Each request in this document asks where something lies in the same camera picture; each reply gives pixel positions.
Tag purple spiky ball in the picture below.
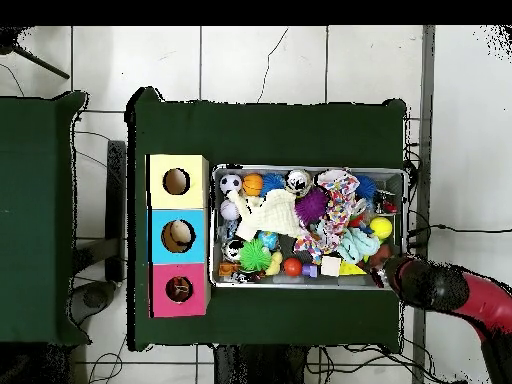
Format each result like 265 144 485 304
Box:
294 188 329 227

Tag colourful patterned cloth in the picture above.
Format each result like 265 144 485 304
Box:
295 169 363 264

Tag plain wooden cube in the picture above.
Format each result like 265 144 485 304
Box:
320 255 343 278

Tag light teal knitted cloth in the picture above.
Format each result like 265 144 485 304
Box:
334 226 382 265

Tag orange striped tiger toy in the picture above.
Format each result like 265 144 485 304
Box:
166 277 192 302

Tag clear mesh bin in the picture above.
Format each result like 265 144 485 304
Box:
210 165 409 292

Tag wooden box with three holes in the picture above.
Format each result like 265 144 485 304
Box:
146 153 211 319

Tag cream knitted cloth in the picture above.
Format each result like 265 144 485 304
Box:
229 188 304 243

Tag small orange basketball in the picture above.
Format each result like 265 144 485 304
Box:
243 173 266 198

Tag small soccer ball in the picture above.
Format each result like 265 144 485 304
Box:
219 172 245 195

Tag green fuzzy toy with eyes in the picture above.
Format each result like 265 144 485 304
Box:
239 239 274 275

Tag small red ball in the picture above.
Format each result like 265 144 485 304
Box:
283 257 305 278

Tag blue spiky ball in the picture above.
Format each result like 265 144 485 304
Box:
355 175 378 201

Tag yellow ball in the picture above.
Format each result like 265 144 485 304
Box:
369 216 394 241

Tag green cloth side table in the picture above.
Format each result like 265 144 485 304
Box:
0 87 91 348

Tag black tripod leg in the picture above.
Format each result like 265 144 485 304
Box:
0 27 72 81

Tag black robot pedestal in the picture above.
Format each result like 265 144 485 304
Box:
212 343 321 384

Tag black floor cable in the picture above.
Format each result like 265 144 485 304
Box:
406 223 512 240

